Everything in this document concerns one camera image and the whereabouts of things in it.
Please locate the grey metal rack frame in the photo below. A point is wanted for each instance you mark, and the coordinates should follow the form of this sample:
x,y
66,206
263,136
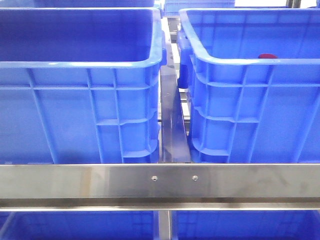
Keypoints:
x,y
175,181

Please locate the blue bin behind buttons bin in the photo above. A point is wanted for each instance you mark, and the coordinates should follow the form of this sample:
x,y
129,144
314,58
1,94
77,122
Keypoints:
x,y
98,3

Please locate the lower shelf blue bin right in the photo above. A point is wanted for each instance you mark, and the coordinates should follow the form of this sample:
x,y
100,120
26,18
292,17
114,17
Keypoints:
x,y
247,225

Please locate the blue bin with buttons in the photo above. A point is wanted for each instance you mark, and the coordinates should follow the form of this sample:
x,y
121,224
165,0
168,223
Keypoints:
x,y
80,85

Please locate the shelf blue bin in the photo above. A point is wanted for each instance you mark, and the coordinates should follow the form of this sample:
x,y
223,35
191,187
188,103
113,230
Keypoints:
x,y
81,225
247,225

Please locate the lower shelf blue bin left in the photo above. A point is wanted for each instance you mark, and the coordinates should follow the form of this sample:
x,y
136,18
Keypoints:
x,y
81,225

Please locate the distant blue crate left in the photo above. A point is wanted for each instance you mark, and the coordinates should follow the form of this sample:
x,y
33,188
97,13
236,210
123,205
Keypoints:
x,y
172,7

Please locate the red push button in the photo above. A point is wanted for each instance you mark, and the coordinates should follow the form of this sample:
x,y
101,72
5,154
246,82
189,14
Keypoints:
x,y
267,56

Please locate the empty blue target bin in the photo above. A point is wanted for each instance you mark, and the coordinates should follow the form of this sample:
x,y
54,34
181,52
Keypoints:
x,y
244,109

